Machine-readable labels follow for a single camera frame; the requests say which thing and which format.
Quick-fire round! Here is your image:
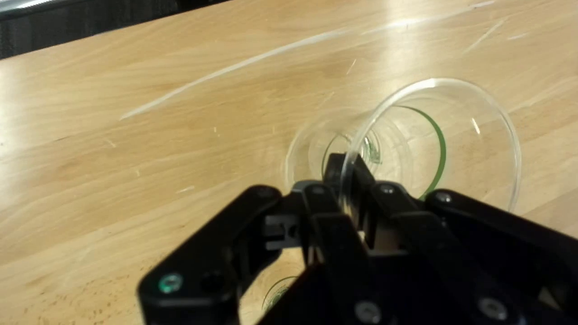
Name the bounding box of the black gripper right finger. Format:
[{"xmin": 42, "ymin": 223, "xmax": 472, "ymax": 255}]
[{"xmin": 347, "ymin": 154, "xmax": 578, "ymax": 325}]

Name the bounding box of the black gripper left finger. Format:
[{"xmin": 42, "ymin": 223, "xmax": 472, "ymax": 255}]
[{"xmin": 138, "ymin": 152, "xmax": 387, "ymax": 325}]

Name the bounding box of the clear cup with green logo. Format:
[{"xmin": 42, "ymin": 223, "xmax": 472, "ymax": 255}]
[{"xmin": 284, "ymin": 77, "xmax": 524, "ymax": 214}]

